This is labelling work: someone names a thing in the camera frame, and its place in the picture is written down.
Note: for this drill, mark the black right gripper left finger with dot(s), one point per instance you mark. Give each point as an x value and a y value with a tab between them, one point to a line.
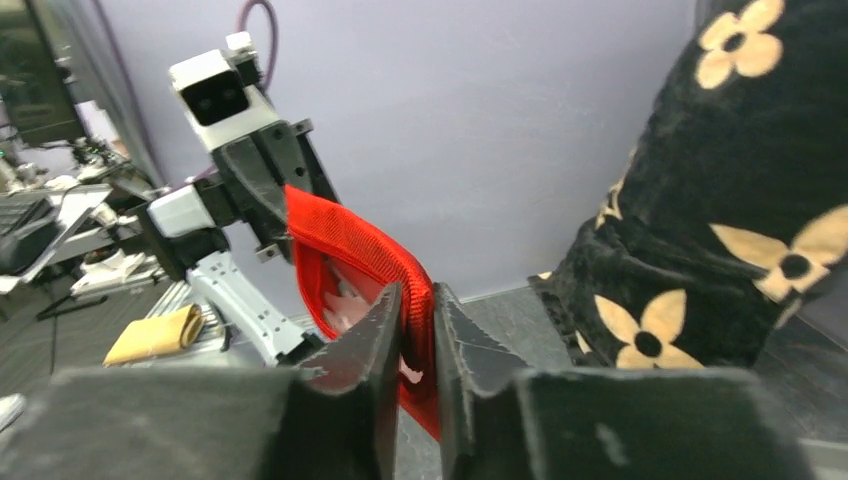
333	416

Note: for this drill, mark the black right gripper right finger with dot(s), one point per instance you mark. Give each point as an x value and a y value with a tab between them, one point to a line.
502	419

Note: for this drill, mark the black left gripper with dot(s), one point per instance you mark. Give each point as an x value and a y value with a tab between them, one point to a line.
253	171

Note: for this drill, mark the red first aid pouch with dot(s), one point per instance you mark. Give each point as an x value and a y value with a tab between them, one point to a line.
328	239

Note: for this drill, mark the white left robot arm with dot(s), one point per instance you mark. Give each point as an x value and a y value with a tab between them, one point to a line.
185	230

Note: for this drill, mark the yellow folded cloth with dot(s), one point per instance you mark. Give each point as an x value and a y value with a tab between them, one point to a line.
151	337

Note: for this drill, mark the black floral velvet cloth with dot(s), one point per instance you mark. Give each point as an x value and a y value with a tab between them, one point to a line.
732	209

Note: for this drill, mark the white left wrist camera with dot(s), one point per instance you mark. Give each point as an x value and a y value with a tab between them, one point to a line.
220	92

